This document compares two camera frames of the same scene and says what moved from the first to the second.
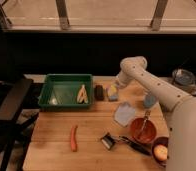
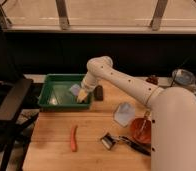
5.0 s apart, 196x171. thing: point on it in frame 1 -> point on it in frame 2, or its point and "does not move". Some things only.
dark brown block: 99,92 does not move
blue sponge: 113,97 -> 75,89
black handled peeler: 108,141 does not move
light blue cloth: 124,114 does not move
